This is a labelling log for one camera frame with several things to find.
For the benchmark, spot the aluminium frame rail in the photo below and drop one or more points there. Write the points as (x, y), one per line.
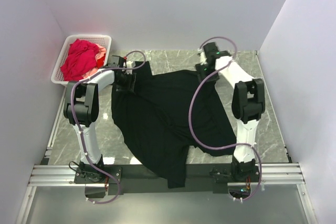
(52, 196)

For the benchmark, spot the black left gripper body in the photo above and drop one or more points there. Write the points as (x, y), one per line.
(126, 83)

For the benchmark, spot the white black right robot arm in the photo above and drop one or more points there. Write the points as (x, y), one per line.
(248, 103)

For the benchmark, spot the black base crossbar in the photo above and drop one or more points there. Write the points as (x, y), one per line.
(217, 178)

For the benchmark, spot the black t shirt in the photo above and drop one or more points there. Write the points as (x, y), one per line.
(154, 121)

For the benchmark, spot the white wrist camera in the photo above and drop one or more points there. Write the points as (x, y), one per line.
(129, 65)
(201, 54)

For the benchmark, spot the white plastic laundry basket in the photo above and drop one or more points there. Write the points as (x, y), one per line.
(103, 40)

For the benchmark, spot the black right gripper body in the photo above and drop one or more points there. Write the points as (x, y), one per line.
(203, 71)

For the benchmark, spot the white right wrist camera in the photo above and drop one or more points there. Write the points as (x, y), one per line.
(201, 54)

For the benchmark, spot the orange red t shirt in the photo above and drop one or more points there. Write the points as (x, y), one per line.
(100, 61)

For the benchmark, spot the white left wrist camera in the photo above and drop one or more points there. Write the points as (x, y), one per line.
(129, 65)

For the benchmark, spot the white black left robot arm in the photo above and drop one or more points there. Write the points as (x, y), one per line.
(81, 108)

